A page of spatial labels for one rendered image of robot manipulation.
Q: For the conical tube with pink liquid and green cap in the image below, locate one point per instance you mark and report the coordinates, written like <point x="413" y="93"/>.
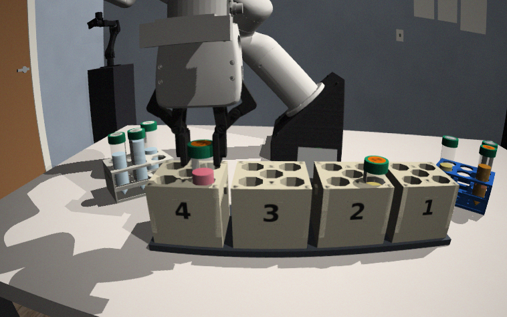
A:
<point x="201" y="159"/>

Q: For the blue tube rack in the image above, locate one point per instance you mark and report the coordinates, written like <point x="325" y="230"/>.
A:
<point x="465" y="197"/>

